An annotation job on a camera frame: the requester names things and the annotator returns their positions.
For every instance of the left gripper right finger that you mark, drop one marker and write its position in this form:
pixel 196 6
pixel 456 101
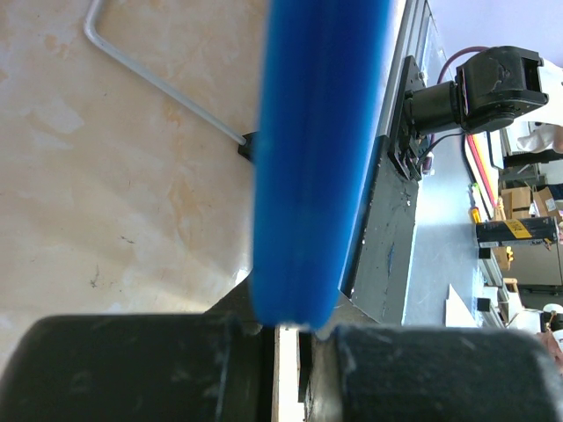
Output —
pixel 359 370

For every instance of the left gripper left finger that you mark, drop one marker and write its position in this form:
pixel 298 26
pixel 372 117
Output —
pixel 213 366

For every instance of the blue framed whiteboard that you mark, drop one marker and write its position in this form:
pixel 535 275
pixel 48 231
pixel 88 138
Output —
pixel 316 134

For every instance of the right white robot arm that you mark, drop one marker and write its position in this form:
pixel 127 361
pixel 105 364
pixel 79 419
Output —
pixel 491 90

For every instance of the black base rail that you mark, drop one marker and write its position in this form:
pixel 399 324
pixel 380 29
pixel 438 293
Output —
pixel 377 274

